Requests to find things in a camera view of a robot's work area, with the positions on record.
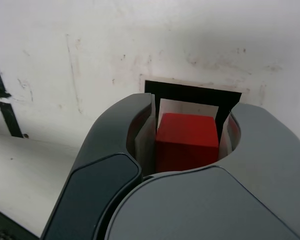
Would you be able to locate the black tape square outline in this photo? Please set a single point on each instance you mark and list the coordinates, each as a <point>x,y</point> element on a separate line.
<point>190,93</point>

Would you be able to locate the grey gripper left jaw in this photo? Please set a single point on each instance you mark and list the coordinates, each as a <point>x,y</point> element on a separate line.
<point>95,175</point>

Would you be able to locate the black tape strip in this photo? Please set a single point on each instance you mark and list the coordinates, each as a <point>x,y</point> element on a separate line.
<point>11,120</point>

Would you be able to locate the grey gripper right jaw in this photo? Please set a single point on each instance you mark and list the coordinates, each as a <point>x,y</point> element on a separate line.
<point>227,205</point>

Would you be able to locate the black grid-textured block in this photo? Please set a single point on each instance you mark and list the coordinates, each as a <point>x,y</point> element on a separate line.
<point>2,227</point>

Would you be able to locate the red cube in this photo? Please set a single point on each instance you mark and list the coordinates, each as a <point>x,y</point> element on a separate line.
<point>187,140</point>

